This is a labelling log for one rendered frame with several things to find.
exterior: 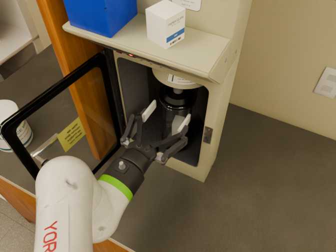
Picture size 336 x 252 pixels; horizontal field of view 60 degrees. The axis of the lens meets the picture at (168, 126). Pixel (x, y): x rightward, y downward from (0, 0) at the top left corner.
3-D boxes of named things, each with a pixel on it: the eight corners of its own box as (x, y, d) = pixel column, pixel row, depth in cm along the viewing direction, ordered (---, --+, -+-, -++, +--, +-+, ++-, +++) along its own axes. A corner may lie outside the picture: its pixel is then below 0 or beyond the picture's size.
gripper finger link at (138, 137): (143, 153, 78) (137, 153, 78) (142, 121, 85) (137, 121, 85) (142, 145, 75) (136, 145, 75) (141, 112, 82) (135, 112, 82)
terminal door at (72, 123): (123, 144, 104) (104, 50, 73) (57, 211, 88) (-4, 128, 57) (121, 143, 104) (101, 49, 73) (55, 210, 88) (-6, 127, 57)
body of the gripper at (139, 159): (143, 167, 69) (162, 139, 74) (114, 153, 72) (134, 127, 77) (145, 182, 75) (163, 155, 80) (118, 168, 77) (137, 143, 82)
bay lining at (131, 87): (162, 94, 116) (160, 11, 88) (224, 117, 108) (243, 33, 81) (129, 138, 102) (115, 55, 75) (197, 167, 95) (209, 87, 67)
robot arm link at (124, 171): (105, 188, 76) (135, 204, 73) (96, 165, 67) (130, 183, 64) (118, 170, 79) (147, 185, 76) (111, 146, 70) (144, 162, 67)
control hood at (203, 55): (102, 38, 72) (94, -1, 65) (225, 79, 63) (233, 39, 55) (72, 65, 66) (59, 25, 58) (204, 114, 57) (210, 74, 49)
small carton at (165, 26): (165, 28, 58) (165, -2, 53) (184, 38, 55) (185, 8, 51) (147, 38, 55) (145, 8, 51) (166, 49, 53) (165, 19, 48)
